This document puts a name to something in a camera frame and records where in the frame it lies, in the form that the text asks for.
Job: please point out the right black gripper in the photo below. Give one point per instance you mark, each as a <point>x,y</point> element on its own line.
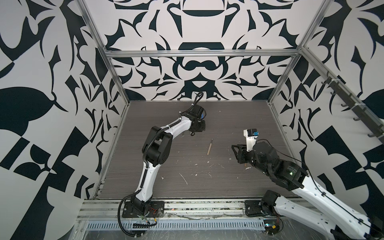
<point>240,155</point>

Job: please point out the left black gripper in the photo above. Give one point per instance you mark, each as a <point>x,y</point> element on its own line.
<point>203,128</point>

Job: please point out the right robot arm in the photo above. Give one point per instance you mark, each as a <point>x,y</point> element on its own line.
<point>332,217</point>

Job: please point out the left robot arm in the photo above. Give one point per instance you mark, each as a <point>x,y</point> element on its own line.
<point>156,151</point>

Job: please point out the tan pen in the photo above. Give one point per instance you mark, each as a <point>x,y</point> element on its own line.
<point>210,147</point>

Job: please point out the green lit circuit board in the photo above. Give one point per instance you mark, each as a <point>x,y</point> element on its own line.
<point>273,226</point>

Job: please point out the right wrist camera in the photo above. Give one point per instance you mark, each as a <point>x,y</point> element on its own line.
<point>251,136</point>

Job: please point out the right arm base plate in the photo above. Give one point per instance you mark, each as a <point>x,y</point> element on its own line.
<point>255,208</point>

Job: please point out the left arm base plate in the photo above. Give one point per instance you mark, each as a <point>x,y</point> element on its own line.
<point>150,209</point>

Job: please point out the white cable duct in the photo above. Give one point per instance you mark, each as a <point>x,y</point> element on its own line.
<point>184,224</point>

